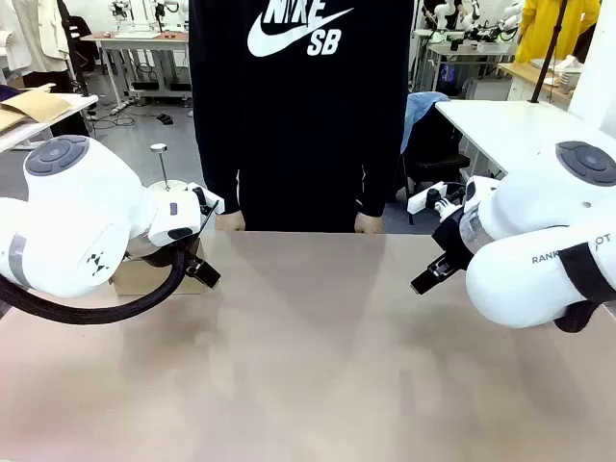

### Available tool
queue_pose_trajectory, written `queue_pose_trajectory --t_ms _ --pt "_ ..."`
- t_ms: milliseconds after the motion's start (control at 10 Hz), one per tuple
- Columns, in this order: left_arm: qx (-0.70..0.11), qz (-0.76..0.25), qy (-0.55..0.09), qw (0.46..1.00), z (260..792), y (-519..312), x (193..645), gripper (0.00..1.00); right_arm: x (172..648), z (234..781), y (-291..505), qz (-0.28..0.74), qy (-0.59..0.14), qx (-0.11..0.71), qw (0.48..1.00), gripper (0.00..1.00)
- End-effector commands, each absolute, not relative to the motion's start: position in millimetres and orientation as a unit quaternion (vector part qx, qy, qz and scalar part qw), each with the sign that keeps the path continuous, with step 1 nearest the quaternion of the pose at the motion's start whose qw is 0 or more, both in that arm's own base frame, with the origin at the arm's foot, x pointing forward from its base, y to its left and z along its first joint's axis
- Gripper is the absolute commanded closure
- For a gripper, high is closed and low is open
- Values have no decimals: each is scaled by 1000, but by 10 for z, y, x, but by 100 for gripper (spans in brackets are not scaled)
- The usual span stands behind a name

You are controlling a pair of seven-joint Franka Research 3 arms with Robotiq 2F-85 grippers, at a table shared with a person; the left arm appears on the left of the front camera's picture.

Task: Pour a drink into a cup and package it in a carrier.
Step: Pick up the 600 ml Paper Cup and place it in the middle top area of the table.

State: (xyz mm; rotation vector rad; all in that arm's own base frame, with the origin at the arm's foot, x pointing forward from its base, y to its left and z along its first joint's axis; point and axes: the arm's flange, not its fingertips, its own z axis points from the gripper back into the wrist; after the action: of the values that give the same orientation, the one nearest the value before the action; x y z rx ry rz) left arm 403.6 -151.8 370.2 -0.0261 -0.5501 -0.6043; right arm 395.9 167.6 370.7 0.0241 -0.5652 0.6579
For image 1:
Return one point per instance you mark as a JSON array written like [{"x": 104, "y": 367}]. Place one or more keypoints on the brown cardboard drink carrier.
[{"x": 139, "y": 281}]

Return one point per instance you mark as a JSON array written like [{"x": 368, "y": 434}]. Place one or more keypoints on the person right hand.
[{"x": 231, "y": 222}]

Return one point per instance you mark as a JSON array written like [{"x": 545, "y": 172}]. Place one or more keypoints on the white power strip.
[{"x": 419, "y": 200}]

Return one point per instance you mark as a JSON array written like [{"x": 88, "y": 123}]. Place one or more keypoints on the blue cloth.
[{"x": 418, "y": 110}]

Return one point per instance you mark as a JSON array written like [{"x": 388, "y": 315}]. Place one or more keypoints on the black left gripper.
[{"x": 161, "y": 255}]

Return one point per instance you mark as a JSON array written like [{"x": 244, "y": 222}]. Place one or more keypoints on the person torso black sweatshirt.
[{"x": 298, "y": 120}]

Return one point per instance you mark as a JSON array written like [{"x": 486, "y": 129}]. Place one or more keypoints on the metal rod stand white base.
[{"x": 158, "y": 147}]

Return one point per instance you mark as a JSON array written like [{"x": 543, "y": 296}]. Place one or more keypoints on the grey background desk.
[{"x": 139, "y": 44}]

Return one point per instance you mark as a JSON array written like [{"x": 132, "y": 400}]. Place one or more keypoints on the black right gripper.
[{"x": 452, "y": 233}]

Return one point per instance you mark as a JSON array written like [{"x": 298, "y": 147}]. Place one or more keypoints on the white side table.
[{"x": 505, "y": 125}]

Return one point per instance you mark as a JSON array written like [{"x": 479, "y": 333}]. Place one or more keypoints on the person right forearm black sleeve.
[{"x": 220, "y": 187}]

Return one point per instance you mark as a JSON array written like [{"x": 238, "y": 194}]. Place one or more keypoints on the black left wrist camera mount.
[{"x": 208, "y": 204}]

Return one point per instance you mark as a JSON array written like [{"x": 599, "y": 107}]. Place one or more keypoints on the white upright board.
[{"x": 597, "y": 72}]

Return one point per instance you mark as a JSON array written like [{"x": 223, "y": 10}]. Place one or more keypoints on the white hanging coat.
[{"x": 29, "y": 33}]

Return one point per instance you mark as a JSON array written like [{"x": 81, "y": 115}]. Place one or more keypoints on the grey desk with robots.
[{"x": 471, "y": 50}]

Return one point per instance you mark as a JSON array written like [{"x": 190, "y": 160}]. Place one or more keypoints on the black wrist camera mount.
[
  {"x": 208, "y": 204},
  {"x": 445, "y": 206}
]

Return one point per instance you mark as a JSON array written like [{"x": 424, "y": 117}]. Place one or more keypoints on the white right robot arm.
[{"x": 529, "y": 216}]

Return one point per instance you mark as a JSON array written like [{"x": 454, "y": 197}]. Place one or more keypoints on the black tripod pole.
[{"x": 548, "y": 53}]

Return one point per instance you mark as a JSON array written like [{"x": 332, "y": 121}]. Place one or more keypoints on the wooden background table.
[{"x": 524, "y": 72}]

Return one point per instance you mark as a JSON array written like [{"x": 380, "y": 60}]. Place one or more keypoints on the white table with envelope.
[{"x": 72, "y": 103}]

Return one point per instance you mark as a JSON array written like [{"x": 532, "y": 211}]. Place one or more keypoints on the person left hand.
[{"x": 369, "y": 224}]

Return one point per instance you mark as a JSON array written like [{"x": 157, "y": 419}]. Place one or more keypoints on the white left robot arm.
[{"x": 72, "y": 216}]

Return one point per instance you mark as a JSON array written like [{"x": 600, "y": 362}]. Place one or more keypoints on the black office chair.
[{"x": 438, "y": 161}]

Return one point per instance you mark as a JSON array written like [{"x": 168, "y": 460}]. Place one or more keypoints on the person in yellow jacket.
[{"x": 544, "y": 29}]

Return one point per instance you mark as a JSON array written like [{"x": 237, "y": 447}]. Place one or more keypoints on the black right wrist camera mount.
[{"x": 445, "y": 206}]

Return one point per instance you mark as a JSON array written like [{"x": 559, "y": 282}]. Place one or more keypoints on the person left forearm black sleeve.
[{"x": 377, "y": 187}]

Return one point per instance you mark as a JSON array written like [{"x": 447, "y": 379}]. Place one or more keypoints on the brown paper envelope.
[{"x": 33, "y": 106}]

